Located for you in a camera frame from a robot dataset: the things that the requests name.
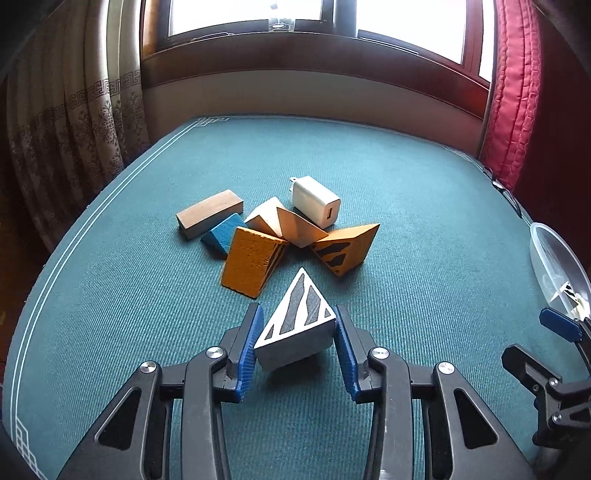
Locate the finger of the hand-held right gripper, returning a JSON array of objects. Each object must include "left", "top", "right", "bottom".
[
  {"left": 539, "top": 307, "right": 591, "bottom": 345},
  {"left": 502, "top": 344, "right": 591, "bottom": 411}
]

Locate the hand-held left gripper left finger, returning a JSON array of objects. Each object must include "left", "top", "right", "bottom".
[{"left": 60, "top": 302, "right": 264, "bottom": 480}]

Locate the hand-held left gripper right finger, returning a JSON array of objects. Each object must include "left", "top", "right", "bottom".
[{"left": 333, "top": 304, "right": 536, "bottom": 480}]

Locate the white black-striped wedge block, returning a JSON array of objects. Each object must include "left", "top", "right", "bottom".
[
  {"left": 558, "top": 282, "right": 583, "bottom": 306},
  {"left": 253, "top": 267, "right": 336, "bottom": 374}
]

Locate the clear plastic bowl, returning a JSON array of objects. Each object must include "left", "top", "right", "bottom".
[{"left": 528, "top": 222, "right": 591, "bottom": 320}]

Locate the orange black-striped wedge block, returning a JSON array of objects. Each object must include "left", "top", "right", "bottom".
[
  {"left": 311, "top": 223, "right": 381, "bottom": 278},
  {"left": 221, "top": 226, "right": 290, "bottom": 299}
]

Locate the blue wedge block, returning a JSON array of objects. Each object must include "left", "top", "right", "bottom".
[{"left": 200, "top": 213, "right": 249, "bottom": 257}]

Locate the plain wooden wedge block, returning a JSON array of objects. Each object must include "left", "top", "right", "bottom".
[
  {"left": 276, "top": 206, "right": 330, "bottom": 249},
  {"left": 244, "top": 196, "right": 286, "bottom": 239}
]

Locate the brown rectangular wooden block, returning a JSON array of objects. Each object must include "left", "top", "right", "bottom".
[{"left": 176, "top": 189, "right": 245, "bottom": 240}]

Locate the white plug charger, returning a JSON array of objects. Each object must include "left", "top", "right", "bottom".
[{"left": 289, "top": 176, "right": 342, "bottom": 230}]

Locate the red quilted curtain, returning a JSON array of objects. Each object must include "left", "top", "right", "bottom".
[{"left": 479, "top": 0, "right": 591, "bottom": 232}]

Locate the beige patterned curtain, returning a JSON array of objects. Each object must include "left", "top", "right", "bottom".
[{"left": 0, "top": 0, "right": 151, "bottom": 252}]

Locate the wooden window frame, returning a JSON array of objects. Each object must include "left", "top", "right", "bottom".
[{"left": 139, "top": 0, "right": 493, "bottom": 92}]

